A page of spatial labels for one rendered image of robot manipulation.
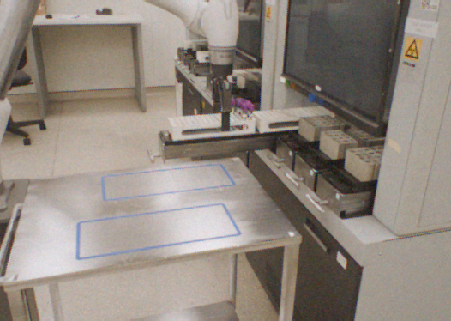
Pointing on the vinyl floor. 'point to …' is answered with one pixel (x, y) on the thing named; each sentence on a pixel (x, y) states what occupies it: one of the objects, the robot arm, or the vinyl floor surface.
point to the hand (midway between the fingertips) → (220, 119)
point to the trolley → (143, 230)
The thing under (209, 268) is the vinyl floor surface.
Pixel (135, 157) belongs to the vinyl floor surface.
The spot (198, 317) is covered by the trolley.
